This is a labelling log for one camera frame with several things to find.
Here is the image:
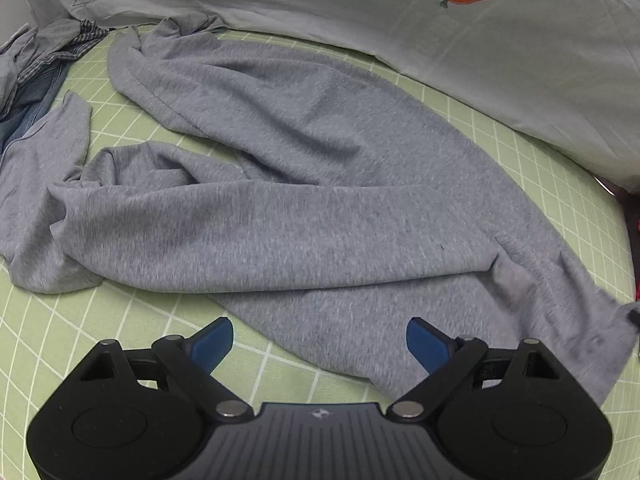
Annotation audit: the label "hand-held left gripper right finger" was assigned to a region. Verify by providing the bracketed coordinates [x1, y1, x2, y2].
[389, 316, 564, 421]

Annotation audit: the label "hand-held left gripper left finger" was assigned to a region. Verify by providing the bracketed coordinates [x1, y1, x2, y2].
[79, 316, 253, 420]

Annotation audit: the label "grey long-sleeve shirt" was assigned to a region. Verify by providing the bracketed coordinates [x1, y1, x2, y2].
[0, 17, 640, 411]

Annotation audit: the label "green grid cutting mat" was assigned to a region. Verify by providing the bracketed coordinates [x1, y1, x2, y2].
[0, 25, 640, 480]

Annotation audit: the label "red knitted cloth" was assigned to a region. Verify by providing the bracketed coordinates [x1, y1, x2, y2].
[632, 210, 640, 307]

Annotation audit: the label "blue jeans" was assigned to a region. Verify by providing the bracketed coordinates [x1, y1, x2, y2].
[0, 57, 71, 157]

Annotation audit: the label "grey checked garment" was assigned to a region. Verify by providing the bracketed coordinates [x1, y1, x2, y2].
[0, 16, 110, 117]

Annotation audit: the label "white printed blanket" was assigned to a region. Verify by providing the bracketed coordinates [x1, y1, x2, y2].
[20, 0, 640, 195]

